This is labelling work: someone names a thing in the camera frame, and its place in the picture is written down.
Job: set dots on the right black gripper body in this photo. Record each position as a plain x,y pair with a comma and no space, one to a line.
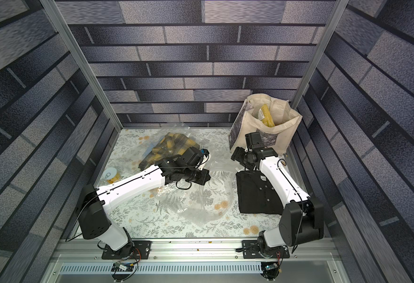
239,155

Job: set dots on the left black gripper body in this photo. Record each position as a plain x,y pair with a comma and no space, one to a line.
196,174

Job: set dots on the yellow black plaid shirt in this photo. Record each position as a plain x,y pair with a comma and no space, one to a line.
170,145

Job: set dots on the clear plastic vacuum bag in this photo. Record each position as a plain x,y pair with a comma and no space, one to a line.
197,204

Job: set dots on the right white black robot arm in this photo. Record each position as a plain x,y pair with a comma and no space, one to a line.
302,217

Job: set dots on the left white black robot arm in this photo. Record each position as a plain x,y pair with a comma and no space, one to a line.
98,202

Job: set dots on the beige canvas tote bag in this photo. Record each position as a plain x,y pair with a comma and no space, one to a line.
278,137

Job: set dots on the yellow item in tote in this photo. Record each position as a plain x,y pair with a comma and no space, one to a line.
265,116

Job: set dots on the white round tape roll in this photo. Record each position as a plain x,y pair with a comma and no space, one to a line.
111,175

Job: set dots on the right small circuit board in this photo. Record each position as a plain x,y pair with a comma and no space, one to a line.
270,270

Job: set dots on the small circuit board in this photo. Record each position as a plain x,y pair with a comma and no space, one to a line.
270,270
122,267

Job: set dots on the left small circuit board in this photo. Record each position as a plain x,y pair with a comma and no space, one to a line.
122,267

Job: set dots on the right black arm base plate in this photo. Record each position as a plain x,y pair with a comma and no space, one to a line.
251,249

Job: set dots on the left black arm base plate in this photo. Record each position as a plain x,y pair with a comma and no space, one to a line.
137,249

